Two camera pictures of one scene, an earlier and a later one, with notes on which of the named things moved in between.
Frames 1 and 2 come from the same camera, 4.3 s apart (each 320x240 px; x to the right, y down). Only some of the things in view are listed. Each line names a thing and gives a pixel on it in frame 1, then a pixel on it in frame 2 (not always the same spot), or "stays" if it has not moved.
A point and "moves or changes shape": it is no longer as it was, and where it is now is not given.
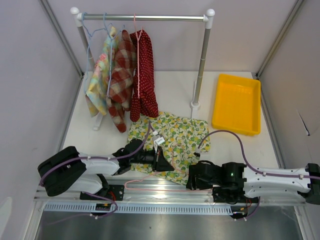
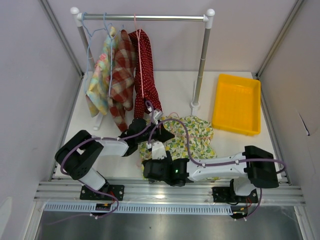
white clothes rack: [208, 18] stays
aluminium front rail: [165, 192] stays
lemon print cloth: [185, 138] moves or changes shape
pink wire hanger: [173, 148] → [183, 136]
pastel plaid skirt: [97, 92] stays
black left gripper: [159, 161] → [161, 134]
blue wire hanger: [90, 36] stays
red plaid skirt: [122, 78] stays
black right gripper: [191, 184] → [168, 160]
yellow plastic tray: [237, 106] stays
